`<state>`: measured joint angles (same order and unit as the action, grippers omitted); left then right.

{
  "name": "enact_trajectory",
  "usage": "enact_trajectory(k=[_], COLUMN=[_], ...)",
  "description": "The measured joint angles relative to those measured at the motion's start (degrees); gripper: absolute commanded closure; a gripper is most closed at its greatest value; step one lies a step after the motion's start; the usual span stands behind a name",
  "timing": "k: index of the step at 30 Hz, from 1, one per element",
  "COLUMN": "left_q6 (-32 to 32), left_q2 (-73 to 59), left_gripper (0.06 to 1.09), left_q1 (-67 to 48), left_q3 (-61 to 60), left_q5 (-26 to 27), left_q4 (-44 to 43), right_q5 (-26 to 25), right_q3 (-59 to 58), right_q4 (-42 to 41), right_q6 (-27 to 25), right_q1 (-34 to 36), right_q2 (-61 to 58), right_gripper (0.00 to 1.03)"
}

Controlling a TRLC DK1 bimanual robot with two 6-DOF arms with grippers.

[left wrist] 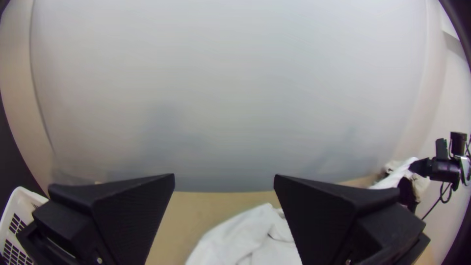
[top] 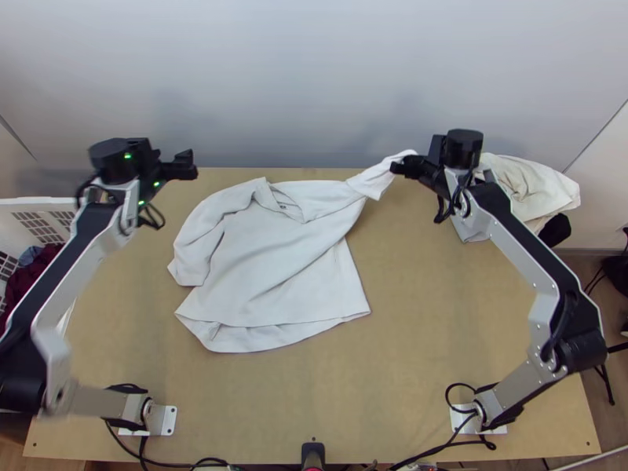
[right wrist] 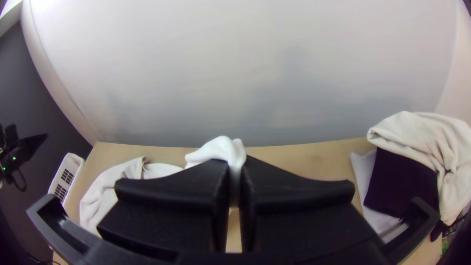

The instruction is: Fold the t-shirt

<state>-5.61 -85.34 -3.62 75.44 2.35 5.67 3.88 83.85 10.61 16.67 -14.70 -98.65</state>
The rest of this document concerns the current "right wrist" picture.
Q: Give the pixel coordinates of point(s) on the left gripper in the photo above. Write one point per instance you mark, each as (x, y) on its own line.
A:
(9, 154)

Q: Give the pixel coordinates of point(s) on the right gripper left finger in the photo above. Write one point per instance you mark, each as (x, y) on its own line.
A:
(165, 213)

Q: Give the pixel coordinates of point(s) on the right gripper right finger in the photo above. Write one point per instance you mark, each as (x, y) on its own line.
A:
(301, 221)

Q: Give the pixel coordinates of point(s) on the white t-shirt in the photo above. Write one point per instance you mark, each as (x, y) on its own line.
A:
(220, 147)

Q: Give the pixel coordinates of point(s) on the white laundry basket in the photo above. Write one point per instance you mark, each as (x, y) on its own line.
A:
(66, 176)

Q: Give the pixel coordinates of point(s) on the pile of folded clothes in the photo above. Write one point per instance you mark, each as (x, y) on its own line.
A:
(423, 147)

